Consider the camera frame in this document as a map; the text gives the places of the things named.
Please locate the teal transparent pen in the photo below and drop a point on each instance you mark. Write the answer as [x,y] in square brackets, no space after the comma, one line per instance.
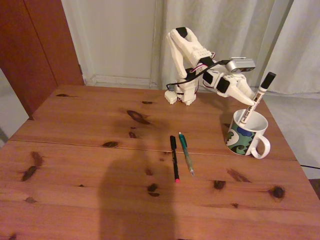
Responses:
[186,153]

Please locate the cream white curtain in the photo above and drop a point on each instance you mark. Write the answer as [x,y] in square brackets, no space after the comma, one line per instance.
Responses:
[300,50]
[225,37]

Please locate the brown wooden door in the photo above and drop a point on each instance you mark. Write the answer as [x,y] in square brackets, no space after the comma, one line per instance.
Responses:
[30,50]

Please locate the black pen with red end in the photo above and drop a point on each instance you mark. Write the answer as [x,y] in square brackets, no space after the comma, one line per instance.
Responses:
[174,160]

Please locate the silver camera box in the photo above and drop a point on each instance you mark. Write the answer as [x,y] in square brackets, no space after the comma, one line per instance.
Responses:
[240,65]

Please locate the white mug with green pattern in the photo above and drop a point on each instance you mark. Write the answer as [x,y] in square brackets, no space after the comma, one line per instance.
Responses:
[237,143]

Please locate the white marker with black cap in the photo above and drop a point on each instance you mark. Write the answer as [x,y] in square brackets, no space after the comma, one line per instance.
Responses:
[267,81]

